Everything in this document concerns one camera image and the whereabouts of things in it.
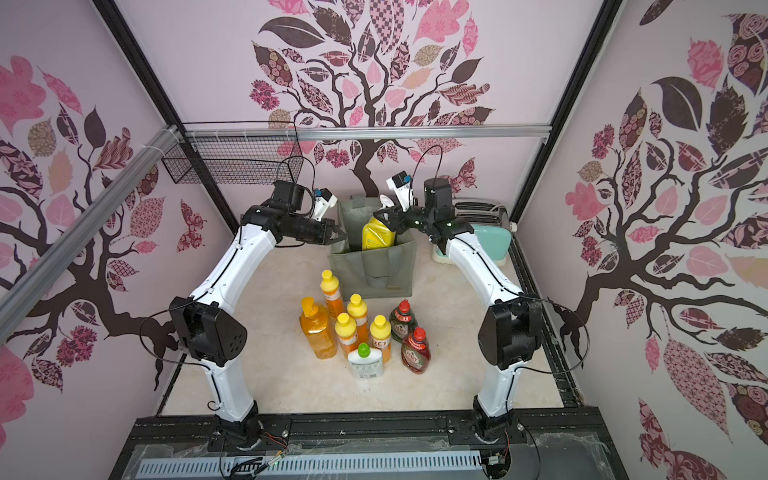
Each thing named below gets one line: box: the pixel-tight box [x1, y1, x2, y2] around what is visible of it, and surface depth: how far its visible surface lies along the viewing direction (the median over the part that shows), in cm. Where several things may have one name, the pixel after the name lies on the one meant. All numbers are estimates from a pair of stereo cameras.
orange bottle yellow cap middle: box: [347, 293, 369, 345], surface depth 76 cm
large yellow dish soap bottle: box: [362, 216, 396, 250], surface depth 83 cm
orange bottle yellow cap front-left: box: [334, 312, 359, 359], surface depth 73 cm
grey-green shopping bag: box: [328, 196, 417, 299], surface depth 85 cm
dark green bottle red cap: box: [389, 299, 419, 343], surface depth 79 cm
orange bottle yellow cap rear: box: [319, 269, 345, 321], surface depth 82 cm
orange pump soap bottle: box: [299, 297, 337, 360], surface depth 77 cm
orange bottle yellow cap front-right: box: [369, 314, 393, 363], surface depth 72 cm
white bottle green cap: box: [348, 342, 383, 379], surface depth 74 cm
